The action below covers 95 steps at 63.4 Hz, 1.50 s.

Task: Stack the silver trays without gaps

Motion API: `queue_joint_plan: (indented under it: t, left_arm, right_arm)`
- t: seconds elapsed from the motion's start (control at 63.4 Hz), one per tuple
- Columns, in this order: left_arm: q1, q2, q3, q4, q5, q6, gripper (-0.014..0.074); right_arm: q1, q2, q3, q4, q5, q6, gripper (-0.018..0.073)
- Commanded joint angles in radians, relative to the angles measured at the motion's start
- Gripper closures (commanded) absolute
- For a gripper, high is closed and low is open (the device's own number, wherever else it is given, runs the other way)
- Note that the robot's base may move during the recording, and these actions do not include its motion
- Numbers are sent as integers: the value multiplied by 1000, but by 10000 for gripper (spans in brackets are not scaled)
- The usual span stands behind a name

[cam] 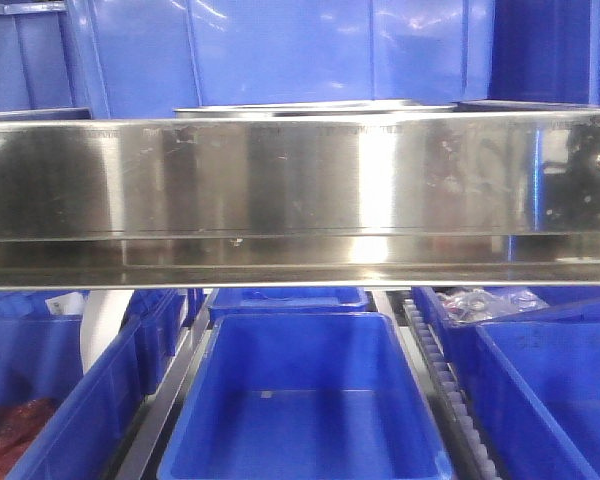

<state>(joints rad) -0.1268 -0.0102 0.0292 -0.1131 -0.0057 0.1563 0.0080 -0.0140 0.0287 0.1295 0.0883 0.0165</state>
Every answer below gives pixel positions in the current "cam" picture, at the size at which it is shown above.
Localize silver metal tray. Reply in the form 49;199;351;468
174;99;456;119

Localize blue bin behind centre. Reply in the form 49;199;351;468
207;286;368;320

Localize blue bin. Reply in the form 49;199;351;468
126;288;204;395
157;313;455;479
471;304;600;479
0;316;144;479
412;285;600;381
207;286;368;320

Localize blue bin lower centre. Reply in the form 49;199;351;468
157;313;455;479

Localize blue bin behind left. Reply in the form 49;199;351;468
126;288;204;395

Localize blue bin behind right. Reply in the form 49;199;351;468
412;285;600;381

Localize bagged metal parts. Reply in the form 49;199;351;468
438;287;549;323

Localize large blue crate upper centre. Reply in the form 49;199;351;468
66;1;495;118

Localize white roller track right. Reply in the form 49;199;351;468
402;299;501;480

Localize blue bin lower right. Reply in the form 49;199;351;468
471;304;600;479

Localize blue bin lower left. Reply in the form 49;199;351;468
0;316;144;479

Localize blue crate upper right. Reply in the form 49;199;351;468
482;1;600;105

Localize blue crate upper left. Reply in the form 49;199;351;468
0;1;90;112

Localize red mesh material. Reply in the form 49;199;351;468
0;398;57;479

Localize stainless steel shelf front rail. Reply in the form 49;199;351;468
0;105;600;289

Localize metal divider rail left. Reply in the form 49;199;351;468
102;314;211;479

